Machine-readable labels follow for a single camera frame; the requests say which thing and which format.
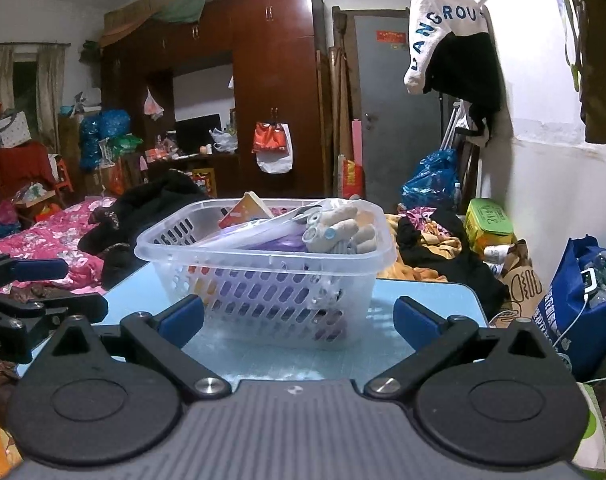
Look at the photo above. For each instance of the stack of blue plastic bags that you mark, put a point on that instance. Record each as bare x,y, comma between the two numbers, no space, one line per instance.
110,122

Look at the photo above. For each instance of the wooden planks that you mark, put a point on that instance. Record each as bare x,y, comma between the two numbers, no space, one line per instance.
340,85

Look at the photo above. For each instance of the purple tissue pack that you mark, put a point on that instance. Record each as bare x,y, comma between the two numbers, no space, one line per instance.
283,244

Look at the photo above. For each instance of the pink paper roll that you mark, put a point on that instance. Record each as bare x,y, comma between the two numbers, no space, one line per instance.
357,140

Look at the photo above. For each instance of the black clothing heap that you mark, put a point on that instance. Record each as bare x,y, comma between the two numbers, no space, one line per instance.
463,270

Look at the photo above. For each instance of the white crumpled plastic bag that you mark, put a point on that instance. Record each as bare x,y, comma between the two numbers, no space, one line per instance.
224,141

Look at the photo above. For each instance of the white gauze roll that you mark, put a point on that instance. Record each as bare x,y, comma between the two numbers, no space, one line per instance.
343,227

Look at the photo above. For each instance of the green plastic bag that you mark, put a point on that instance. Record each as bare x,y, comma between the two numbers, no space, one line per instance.
125,142

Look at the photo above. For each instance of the black clothes pile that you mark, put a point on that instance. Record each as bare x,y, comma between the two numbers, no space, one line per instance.
143,205

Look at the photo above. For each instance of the white printed hanging garment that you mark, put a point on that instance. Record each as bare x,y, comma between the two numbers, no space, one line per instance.
428,15

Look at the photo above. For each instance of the small white hanging bag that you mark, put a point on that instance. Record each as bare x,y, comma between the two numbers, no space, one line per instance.
153,105

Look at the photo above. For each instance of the green box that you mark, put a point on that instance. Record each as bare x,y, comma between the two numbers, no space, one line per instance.
488,220

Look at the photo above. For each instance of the red door sticker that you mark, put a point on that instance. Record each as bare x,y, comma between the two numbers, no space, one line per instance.
392,37

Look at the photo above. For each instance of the red orange hanging bag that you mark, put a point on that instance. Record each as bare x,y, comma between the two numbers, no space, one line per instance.
270,137

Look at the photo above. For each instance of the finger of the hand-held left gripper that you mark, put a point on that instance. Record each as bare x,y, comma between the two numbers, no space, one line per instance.
95,307
38,269

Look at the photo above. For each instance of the blue plastic bag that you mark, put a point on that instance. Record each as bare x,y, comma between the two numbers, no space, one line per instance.
430,180

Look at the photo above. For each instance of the red plastic stool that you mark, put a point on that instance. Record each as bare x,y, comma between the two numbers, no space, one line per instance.
63,175

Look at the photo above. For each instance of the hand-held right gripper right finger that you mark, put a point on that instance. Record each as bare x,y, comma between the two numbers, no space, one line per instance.
413,317

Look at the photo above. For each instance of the black hanging garment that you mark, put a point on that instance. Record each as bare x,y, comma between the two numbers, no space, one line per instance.
463,70

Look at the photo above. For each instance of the grey door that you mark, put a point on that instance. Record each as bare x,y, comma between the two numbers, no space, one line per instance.
383,90

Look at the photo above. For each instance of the red cloth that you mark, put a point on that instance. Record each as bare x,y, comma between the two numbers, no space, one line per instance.
18,165

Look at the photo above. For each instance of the orange snack packet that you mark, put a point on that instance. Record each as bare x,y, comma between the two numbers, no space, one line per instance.
243,212

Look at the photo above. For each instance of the white green paper bag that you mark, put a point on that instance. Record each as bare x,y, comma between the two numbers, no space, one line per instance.
590,425

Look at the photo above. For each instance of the red yellow bag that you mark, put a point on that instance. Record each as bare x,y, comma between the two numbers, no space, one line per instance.
352,177

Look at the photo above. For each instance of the window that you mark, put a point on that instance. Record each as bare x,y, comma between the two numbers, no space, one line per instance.
25,85

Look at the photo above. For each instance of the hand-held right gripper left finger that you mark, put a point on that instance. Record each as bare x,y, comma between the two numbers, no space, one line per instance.
183,316

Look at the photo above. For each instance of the white plastic basket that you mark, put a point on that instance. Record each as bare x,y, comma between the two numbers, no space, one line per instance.
263,290

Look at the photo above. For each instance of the brown wooden wardrobe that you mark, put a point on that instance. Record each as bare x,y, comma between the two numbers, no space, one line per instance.
278,60

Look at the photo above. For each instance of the blue tote bag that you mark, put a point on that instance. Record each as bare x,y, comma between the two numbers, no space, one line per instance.
573,310

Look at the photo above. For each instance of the pink floral blanket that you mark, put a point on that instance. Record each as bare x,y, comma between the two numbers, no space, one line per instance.
48,235

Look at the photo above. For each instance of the white patterned gift bag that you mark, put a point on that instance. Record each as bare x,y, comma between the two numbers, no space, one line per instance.
13,130

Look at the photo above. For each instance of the black monitor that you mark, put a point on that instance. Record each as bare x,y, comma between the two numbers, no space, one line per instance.
195,132

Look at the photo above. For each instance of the purple floral cloth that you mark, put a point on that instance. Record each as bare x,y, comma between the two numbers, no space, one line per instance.
415,214

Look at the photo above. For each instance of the yellow blanket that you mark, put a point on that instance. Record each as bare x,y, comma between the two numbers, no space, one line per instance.
408,272

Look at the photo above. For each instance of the brown paper bag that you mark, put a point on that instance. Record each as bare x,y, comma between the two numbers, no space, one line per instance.
525,280

